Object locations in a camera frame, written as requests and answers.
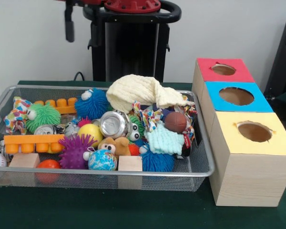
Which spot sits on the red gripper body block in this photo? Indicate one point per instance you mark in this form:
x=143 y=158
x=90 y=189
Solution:
x=90 y=2

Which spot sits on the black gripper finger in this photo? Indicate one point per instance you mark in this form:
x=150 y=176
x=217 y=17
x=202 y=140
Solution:
x=97 y=26
x=69 y=26

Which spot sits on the cream knitted cloth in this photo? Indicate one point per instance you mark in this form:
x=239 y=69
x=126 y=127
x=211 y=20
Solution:
x=138 y=90

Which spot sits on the shallow silver mesh bin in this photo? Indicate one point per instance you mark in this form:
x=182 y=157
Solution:
x=157 y=183

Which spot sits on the wooden box with three holes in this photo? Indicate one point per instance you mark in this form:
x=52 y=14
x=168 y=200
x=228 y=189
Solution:
x=248 y=179

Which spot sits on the blue spiky rubber ball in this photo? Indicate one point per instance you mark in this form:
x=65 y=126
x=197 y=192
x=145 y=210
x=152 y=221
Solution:
x=93 y=105

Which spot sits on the green spiky ball with eyes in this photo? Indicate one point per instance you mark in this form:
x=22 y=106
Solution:
x=46 y=115

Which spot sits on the smooth yellow ball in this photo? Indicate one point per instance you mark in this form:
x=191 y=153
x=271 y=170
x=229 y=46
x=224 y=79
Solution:
x=90 y=133

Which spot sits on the orange toy building brick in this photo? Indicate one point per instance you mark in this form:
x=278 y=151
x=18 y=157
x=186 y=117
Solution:
x=33 y=139

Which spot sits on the brown toy football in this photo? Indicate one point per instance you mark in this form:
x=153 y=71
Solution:
x=176 y=122

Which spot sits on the purple spiky ball with eyes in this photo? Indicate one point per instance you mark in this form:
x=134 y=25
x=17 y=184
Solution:
x=74 y=152

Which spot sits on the blue white patterned ball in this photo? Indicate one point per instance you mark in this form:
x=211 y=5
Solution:
x=102 y=160

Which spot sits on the red orange ball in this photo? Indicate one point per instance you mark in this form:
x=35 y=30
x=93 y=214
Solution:
x=48 y=164

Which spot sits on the dark green table cloth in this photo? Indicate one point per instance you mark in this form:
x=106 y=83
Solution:
x=109 y=210

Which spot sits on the black upright panel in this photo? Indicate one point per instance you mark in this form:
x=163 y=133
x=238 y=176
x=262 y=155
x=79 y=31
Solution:
x=283 y=59

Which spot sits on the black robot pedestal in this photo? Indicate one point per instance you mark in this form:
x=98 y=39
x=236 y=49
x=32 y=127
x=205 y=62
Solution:
x=133 y=47

